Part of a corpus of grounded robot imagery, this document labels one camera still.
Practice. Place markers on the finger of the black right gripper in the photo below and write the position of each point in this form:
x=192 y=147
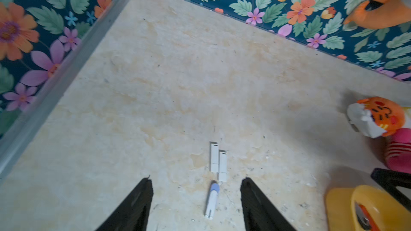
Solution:
x=397 y=184

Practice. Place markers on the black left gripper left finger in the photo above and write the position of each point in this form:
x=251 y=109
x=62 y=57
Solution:
x=133 y=213

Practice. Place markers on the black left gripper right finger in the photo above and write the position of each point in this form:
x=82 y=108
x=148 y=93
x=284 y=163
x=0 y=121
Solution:
x=259 y=213

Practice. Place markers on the red usb flash drive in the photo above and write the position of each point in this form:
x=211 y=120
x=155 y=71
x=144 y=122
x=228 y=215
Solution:
x=367 y=223

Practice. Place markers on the white usb flash drive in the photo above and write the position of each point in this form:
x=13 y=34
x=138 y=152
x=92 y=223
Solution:
x=214 y=157
x=223 y=169

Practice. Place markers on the yellow plastic storage tray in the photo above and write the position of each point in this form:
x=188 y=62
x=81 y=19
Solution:
x=386 y=212

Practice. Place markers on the pink white doll plush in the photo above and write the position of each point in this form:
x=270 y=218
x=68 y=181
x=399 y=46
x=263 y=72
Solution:
x=398 y=151

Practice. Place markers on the orange tiger plush toy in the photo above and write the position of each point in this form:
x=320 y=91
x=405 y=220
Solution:
x=377 y=116

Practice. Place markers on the orange dinosaur plush toy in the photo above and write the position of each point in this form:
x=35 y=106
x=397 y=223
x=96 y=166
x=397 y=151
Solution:
x=379 y=14

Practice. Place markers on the aluminium frame bottom rail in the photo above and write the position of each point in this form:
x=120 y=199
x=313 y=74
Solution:
x=26 y=126

